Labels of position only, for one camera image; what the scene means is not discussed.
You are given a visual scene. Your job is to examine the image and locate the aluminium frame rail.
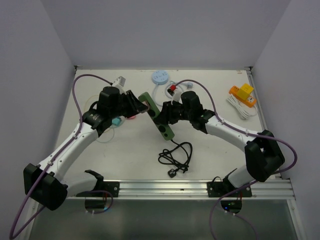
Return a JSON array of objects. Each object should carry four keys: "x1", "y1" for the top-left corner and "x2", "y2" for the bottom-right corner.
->
[{"x1": 32, "y1": 178, "x2": 296, "y2": 201}]

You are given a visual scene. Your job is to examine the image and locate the teal plug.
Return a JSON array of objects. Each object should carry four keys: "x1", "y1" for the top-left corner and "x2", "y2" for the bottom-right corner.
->
[{"x1": 112, "y1": 117, "x2": 126, "y2": 128}]

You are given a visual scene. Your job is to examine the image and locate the round light blue socket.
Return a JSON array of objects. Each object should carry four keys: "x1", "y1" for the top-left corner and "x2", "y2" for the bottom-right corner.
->
[{"x1": 151, "y1": 70, "x2": 169, "y2": 85}]

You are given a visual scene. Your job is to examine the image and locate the yellow cube adapter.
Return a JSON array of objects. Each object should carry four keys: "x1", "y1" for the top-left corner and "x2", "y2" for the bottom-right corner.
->
[{"x1": 236, "y1": 83, "x2": 254, "y2": 101}]

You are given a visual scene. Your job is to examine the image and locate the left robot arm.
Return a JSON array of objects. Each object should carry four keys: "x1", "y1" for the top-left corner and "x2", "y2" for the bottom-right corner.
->
[{"x1": 23, "y1": 86, "x2": 148, "y2": 211}]

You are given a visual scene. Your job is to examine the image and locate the white coiled cord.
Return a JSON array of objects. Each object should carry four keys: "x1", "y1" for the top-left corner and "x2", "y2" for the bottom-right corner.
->
[{"x1": 226, "y1": 96, "x2": 258, "y2": 121}]

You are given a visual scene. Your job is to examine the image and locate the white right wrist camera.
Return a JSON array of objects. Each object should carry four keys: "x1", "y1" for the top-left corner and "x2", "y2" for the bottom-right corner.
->
[{"x1": 167, "y1": 84, "x2": 182, "y2": 103}]

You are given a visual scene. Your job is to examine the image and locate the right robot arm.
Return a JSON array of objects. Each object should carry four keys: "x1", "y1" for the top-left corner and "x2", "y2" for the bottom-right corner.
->
[{"x1": 154, "y1": 91, "x2": 285, "y2": 197}]

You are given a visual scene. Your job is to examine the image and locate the light blue socket power cord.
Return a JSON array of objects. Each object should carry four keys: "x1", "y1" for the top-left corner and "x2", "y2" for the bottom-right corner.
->
[{"x1": 151, "y1": 80, "x2": 195, "y2": 106}]

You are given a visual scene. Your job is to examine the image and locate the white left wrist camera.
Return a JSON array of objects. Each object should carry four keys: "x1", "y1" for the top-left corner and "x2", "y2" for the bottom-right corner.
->
[{"x1": 111, "y1": 76, "x2": 126, "y2": 89}]

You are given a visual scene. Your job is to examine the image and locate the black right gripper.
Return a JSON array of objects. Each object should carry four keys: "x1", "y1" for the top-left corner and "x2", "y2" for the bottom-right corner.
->
[{"x1": 156, "y1": 99, "x2": 194, "y2": 125}]

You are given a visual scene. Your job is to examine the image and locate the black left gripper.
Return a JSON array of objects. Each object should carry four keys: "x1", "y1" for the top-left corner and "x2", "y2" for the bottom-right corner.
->
[{"x1": 108, "y1": 89, "x2": 147, "y2": 119}]

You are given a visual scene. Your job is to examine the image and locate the yellow charging cable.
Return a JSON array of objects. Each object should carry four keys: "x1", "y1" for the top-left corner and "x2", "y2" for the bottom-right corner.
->
[{"x1": 83, "y1": 94, "x2": 101, "y2": 113}]

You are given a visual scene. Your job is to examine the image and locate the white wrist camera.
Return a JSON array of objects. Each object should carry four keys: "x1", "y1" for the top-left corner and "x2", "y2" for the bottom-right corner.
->
[
  {"x1": 167, "y1": 84, "x2": 182, "y2": 103},
  {"x1": 111, "y1": 76, "x2": 126, "y2": 89}
]

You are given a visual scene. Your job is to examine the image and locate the green power strip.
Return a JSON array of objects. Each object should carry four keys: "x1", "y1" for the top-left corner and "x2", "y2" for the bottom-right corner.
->
[{"x1": 138, "y1": 92, "x2": 175, "y2": 141}]

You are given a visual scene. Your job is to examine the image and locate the orange power strip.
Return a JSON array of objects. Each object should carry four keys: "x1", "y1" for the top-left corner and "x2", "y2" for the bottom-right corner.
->
[{"x1": 228, "y1": 83, "x2": 257, "y2": 108}]

